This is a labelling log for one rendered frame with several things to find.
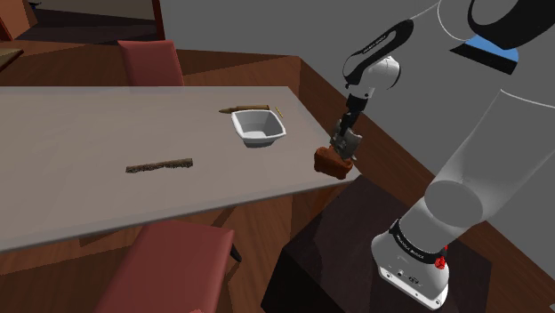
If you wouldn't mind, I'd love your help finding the reddish brown block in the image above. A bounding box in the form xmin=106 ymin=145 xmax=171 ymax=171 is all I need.
xmin=313 ymin=146 xmax=354 ymax=181

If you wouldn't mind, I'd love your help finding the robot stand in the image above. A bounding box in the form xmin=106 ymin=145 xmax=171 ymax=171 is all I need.
xmin=260 ymin=174 xmax=494 ymax=313

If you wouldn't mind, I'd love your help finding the red chair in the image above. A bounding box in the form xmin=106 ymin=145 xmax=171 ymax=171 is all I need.
xmin=92 ymin=219 xmax=236 ymax=313
xmin=116 ymin=39 xmax=186 ymax=88

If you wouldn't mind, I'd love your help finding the white square bowl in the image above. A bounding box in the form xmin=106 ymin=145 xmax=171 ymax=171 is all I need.
xmin=230 ymin=108 xmax=287 ymax=149

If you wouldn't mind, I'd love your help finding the long brown rough strip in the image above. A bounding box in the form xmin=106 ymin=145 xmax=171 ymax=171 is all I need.
xmin=125 ymin=157 xmax=195 ymax=175

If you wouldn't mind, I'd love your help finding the grey dining table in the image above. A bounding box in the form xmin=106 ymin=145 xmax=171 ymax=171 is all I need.
xmin=0 ymin=85 xmax=362 ymax=264

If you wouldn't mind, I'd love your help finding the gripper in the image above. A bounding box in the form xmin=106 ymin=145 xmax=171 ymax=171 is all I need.
xmin=329 ymin=93 xmax=370 ymax=163

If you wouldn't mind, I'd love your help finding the brown pen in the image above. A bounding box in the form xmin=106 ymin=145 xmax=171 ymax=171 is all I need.
xmin=218 ymin=104 xmax=271 ymax=115

